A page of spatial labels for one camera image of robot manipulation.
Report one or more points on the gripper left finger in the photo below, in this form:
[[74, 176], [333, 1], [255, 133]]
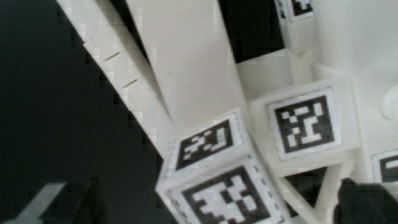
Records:
[[67, 204]]

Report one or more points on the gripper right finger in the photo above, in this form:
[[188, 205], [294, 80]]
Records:
[[367, 203]]

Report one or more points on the white chair leg block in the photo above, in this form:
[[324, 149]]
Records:
[[216, 185]]

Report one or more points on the white chair back frame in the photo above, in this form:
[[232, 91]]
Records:
[[294, 60]]

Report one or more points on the white U-shaped fence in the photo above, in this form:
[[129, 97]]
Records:
[[115, 51]]

